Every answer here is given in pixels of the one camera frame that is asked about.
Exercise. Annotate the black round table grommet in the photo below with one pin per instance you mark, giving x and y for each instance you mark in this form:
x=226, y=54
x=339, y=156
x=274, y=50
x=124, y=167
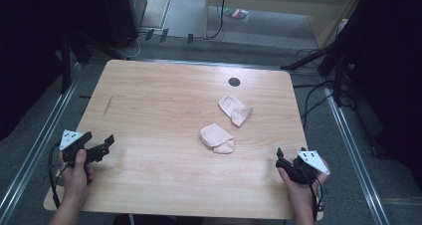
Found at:
x=234, y=82

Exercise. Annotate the black cabinet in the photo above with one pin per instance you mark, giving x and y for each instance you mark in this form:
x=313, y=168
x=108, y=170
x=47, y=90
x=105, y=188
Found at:
x=127, y=12

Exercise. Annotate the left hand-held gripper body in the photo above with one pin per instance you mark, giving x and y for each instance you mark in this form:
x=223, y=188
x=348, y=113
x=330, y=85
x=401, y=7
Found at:
x=73, y=147

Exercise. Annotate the metal floor rail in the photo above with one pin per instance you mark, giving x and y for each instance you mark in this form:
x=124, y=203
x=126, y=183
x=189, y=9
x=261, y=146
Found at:
x=351, y=152
x=33, y=152

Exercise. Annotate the colourful packet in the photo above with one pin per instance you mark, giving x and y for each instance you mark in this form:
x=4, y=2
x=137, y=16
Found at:
x=237, y=14

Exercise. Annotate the pink sock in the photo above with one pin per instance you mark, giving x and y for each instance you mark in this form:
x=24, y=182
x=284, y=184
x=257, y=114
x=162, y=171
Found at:
x=217, y=139
x=235, y=110

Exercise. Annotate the person's left hand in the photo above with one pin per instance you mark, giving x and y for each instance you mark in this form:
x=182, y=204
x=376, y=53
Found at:
x=77, y=178

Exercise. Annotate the black tripod stand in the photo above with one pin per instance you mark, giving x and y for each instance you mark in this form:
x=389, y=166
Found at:
x=331, y=55

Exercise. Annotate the person's right hand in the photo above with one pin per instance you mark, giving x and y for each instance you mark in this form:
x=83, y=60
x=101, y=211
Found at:
x=300, y=193

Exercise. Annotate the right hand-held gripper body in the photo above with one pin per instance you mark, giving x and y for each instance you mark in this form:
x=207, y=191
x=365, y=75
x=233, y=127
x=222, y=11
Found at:
x=307, y=167

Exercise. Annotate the light wooden shelf unit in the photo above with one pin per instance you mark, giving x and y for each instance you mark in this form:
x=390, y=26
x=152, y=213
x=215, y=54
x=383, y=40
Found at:
x=325, y=6

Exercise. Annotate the black metal stand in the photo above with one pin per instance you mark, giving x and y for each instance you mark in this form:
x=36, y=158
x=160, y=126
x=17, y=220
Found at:
x=66, y=65

